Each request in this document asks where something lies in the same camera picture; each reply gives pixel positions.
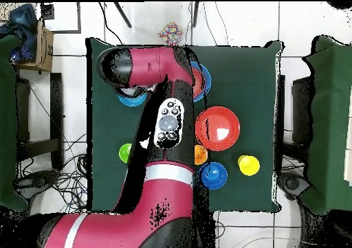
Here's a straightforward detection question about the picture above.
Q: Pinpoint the tangle of floor cables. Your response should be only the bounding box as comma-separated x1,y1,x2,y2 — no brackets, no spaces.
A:
16,132,89,207

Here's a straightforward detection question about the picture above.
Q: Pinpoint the black pedestal foot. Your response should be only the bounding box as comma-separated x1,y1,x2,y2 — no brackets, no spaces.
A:
277,172,311,201
16,170,60,196

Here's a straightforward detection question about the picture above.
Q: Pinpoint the orange plastic cup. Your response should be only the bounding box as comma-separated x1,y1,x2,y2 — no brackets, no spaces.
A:
193,144,209,166

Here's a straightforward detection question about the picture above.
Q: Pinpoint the green cloth covered table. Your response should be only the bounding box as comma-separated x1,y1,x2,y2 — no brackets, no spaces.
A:
0,34,28,212
299,35,352,216

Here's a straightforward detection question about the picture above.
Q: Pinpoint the yellow plastic cup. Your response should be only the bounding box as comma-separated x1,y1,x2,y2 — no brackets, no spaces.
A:
237,155,261,177

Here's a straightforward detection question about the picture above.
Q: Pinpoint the black stool frame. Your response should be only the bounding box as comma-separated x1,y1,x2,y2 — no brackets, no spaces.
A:
274,74,314,155
16,72,65,172

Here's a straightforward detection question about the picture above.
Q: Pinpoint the blue cloth bundle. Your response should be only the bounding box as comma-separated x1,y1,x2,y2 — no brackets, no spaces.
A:
0,3,38,63

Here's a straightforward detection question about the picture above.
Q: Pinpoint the black tripod leg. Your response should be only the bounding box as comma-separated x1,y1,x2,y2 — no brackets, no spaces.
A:
192,1,199,27
113,1,133,29

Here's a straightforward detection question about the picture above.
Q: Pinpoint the wide orange-red bowl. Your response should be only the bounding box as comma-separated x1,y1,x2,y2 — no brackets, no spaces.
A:
195,106,241,152

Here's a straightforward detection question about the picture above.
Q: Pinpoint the black rectangular frame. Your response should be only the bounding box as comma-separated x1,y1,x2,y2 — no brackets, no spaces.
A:
41,1,82,34

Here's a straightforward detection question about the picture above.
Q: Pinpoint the small light blue bowl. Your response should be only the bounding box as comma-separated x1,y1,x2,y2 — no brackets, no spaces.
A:
117,92,148,108

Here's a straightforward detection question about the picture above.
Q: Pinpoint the small dark blue bowl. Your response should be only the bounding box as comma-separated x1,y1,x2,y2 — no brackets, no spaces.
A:
199,161,228,190

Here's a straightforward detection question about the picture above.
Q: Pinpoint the green plastic cup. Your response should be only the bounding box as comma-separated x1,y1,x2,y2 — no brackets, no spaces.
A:
118,143,133,164

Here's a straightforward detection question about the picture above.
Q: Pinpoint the large light blue bowl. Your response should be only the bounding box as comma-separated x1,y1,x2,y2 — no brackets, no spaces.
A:
189,61,212,103

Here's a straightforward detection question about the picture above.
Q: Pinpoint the cardboard box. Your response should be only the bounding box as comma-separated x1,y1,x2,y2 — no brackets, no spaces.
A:
16,21,54,73

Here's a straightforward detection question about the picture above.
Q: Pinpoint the dark green tablecloth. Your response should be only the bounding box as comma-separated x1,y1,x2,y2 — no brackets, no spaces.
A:
86,37,284,213

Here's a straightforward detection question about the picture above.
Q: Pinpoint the small orange-red bowl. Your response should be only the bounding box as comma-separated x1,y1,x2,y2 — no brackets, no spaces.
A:
191,67,206,100

